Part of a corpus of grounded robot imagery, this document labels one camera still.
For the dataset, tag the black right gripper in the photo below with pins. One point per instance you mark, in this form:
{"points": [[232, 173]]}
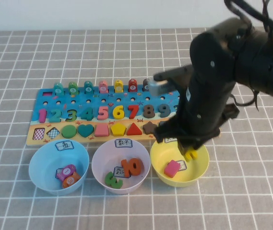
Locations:
{"points": [[203, 107]]}

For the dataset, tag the yellow wooden shape piece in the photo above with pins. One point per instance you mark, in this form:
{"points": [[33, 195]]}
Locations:
{"points": [[190, 155]]}

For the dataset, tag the yellow plastic bowl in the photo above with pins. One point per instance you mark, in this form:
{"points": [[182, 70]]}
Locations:
{"points": [[198, 167]]}

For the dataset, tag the pink wooden square piece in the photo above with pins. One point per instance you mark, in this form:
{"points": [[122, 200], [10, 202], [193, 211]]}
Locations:
{"points": [[171, 169]]}

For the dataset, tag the dark grey wooden shape piece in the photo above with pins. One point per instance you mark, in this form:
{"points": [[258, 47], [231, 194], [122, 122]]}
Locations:
{"points": [[163, 123]]}

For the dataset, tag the brown wooden star piece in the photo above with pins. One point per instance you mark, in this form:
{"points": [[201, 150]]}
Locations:
{"points": [[149, 128]]}

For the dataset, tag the red wooden triangle piece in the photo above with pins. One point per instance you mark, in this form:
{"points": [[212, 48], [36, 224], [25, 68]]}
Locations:
{"points": [[134, 131]]}

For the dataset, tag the yellow wooden pentagon piece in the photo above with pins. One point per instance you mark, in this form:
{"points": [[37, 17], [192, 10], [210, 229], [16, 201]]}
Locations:
{"points": [[118, 130]]}

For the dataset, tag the brown fish piece number 8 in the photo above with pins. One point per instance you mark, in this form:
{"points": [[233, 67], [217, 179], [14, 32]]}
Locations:
{"points": [[145, 83]]}

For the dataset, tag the blue wooden puzzle board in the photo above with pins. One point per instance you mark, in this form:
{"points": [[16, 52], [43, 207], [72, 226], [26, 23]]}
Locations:
{"points": [[126, 102]]}

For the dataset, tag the red fish piece number 7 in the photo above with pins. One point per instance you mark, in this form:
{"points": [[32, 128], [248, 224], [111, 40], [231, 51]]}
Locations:
{"points": [[133, 86]]}

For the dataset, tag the pale pink plastic bowl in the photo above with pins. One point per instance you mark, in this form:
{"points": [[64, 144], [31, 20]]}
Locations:
{"points": [[102, 158]]}

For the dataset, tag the pink wooden trapezoid piece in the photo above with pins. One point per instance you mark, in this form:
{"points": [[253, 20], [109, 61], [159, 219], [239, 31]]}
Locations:
{"points": [[102, 131]]}

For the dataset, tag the yellow fish piece number 6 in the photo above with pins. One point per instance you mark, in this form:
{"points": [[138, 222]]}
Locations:
{"points": [[118, 86]]}

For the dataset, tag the pink fish piece number 5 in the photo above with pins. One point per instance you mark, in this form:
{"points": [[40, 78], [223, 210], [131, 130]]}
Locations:
{"points": [[103, 87]]}

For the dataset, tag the teal wooden heart piece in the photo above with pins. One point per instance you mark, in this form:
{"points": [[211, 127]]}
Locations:
{"points": [[86, 130]]}

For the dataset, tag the teal fish piece number 4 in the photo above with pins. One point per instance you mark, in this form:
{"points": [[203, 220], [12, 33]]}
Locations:
{"points": [[88, 88]]}

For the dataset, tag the green wooden circle piece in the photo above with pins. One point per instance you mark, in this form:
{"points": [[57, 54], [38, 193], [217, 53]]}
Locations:
{"points": [[69, 131]]}

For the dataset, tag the orange fish piece number 10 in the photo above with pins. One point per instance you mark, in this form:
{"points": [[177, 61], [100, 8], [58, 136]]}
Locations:
{"points": [[70, 180]]}

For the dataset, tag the pink fish piece number 1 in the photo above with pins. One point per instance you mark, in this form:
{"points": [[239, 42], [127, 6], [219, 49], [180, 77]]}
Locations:
{"points": [[66, 171]]}

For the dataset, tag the green fish piece number 3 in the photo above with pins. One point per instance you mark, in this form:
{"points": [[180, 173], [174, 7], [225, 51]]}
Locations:
{"points": [[73, 89]]}

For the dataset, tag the teal fish piece number 2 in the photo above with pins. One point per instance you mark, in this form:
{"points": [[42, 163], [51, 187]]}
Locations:
{"points": [[58, 89]]}

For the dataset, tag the light blue plastic bowl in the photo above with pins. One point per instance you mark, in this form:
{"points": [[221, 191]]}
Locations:
{"points": [[42, 172]]}

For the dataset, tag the grey-blue wooden number 9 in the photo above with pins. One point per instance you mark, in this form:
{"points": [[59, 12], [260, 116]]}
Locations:
{"points": [[168, 110]]}

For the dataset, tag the brown wooden number 8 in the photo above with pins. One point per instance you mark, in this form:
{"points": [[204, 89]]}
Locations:
{"points": [[148, 111]]}

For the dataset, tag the orange wooden number 10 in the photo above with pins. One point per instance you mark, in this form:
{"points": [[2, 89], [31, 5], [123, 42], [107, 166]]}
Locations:
{"points": [[126, 169]]}

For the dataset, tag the red wooden number 7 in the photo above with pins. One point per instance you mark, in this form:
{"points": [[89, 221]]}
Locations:
{"points": [[134, 107]]}

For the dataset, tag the yellow wooden number 6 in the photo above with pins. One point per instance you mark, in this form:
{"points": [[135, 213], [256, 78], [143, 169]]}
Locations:
{"points": [[115, 113]]}

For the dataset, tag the green wooden number 3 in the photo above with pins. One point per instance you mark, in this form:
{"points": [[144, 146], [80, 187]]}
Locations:
{"points": [[110, 180]]}

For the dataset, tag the pink wooden number 5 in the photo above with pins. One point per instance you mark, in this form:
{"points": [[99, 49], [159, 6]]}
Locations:
{"points": [[102, 109]]}

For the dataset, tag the teal wooden number 4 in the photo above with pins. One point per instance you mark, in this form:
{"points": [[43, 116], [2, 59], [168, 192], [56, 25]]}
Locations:
{"points": [[90, 114]]}

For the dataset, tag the teal wooden number 2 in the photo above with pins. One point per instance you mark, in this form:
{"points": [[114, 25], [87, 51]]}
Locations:
{"points": [[54, 119]]}

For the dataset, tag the magenta wooden number 1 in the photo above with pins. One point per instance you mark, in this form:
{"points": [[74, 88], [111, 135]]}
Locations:
{"points": [[42, 116]]}

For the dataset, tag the grey white-checked tablecloth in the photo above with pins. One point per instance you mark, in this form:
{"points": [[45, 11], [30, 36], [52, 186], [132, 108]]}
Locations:
{"points": [[18, 60]]}

